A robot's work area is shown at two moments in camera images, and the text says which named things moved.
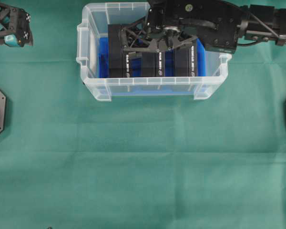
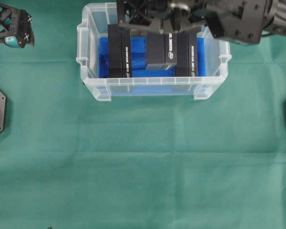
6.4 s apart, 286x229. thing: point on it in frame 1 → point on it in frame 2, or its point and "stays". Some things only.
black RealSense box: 185,61 stays
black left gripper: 23,36 stays
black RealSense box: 154,64 → 161,50
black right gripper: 217,23 → 240,21
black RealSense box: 118,60 stays
